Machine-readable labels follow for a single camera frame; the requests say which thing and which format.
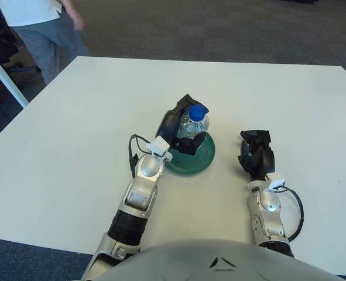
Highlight office chair with blue base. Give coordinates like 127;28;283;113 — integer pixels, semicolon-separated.
8;65;42;77

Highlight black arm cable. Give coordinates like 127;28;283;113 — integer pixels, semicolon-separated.
128;133;150;180
277;186;305;243

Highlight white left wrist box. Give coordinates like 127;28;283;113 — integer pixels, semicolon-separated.
144;136;172;157

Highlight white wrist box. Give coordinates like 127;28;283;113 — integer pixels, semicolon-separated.
266;172;286;190
144;136;172;157

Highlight grey robot torso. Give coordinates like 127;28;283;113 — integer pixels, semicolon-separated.
93;238;345;281

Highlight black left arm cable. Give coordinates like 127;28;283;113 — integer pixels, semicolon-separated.
128;133;150;180

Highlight white side table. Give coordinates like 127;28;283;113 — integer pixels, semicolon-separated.
0;41;30;109

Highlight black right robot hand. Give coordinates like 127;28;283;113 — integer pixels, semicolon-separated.
237;129;276;180

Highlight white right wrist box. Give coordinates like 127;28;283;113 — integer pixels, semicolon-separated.
266;172;286;190

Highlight clear bottle with blue cap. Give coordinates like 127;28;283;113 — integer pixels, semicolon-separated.
179;104;211;140

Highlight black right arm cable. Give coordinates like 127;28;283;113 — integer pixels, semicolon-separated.
277;186;305;243

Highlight teal green round plate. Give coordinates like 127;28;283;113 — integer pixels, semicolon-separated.
163;131;217;177

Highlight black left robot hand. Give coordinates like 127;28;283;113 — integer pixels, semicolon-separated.
155;94;210;156

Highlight person in white shirt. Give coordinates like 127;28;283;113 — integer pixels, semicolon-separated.
0;0;90;86

